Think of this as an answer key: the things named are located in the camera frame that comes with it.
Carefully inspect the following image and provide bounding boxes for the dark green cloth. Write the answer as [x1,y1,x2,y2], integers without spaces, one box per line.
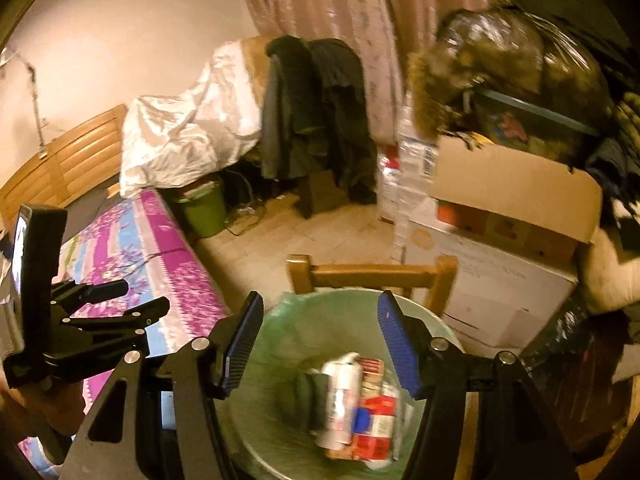
[292,367,326,431]

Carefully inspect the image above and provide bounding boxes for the cream cushion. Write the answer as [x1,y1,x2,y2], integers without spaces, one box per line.
[580,230,640,316]

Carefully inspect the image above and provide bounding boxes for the wooden chair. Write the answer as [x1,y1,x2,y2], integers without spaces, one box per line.
[286,254,458,316]

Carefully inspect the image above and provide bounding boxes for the green bucket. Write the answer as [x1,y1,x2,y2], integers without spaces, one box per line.
[172,180,228,238]

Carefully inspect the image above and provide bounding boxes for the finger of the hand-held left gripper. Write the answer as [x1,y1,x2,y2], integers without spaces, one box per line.
[51,280,130,312]
[66,296,171,341]

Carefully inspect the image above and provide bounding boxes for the pack of plastic bottles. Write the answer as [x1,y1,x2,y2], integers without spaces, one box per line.
[392,90,441,261]

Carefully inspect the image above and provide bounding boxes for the clear bag of dark clothes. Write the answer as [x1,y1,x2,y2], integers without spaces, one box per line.
[407,7,616,156]

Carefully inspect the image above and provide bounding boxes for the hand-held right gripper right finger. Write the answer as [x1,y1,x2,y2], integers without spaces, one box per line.
[377,290,581,480]

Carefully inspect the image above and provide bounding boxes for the black plastic bag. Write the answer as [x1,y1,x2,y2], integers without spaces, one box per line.
[520,295,640,461]

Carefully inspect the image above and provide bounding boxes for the trash bin with green bag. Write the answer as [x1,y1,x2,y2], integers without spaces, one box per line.
[215,287,466,480]

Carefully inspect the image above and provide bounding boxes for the wooden cabinet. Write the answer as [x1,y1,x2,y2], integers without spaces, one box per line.
[240,37,273,106]

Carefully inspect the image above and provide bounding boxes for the large white cardboard box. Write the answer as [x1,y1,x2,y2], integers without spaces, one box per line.
[400,220,581,346]

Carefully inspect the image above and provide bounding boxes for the open brown cardboard box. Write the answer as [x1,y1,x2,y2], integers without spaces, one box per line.
[430,135,603,261]

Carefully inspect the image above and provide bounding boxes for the brown box on floor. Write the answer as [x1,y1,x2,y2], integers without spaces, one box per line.
[300,170,346,218]

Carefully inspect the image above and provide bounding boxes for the grey bed mattress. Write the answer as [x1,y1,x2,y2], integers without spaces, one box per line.
[60,187,126,233]

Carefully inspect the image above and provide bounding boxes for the wooden bed headboard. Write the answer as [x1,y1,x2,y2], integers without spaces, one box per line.
[0,104,128,216]

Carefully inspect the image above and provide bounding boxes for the white plastic bottle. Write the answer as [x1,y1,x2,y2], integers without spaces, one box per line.
[315,352,363,458]

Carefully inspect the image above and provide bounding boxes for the dark hanging jackets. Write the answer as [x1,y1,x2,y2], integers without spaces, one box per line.
[260,35,378,206]

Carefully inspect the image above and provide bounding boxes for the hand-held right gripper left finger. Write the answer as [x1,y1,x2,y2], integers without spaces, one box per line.
[62,291,264,480]

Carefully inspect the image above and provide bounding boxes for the large white satin cover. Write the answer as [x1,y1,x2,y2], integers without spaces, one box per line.
[120,40,271,196]

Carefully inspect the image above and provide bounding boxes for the white lamp on metal arm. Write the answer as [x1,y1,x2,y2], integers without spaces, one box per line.
[0,45,51,158]

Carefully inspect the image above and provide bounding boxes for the pink patterned curtain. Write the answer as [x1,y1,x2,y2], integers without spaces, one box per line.
[240,0,451,146]

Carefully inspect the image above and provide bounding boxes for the large red box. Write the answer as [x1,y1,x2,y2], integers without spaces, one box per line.
[350,395,401,461]

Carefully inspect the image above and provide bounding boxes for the striped floral printed blanket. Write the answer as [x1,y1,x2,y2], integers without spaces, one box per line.
[20,187,231,476]

